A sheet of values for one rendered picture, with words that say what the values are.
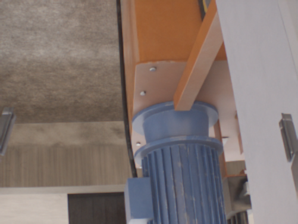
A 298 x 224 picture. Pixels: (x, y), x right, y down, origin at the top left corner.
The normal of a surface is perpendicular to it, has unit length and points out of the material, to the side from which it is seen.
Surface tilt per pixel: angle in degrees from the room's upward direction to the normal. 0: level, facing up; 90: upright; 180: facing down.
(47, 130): 90
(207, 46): 0
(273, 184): 90
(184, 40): 90
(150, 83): 0
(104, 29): 0
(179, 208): 90
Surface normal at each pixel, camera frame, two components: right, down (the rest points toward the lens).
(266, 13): -0.99, 0.03
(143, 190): 0.13, -0.41
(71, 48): 0.09, 0.91
